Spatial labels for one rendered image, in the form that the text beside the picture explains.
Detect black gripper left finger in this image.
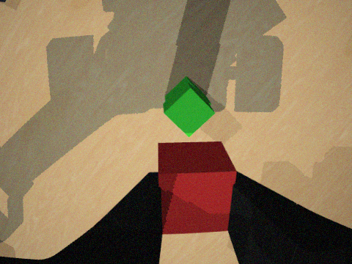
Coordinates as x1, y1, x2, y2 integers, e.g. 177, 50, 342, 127
0, 172, 162, 264

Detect red block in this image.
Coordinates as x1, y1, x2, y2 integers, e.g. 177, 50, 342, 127
158, 141, 237, 235

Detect green block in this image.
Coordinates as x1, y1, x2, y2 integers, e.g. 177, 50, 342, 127
165, 76, 212, 105
164, 81, 215, 138

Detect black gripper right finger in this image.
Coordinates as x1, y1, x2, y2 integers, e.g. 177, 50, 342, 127
228, 171, 352, 264

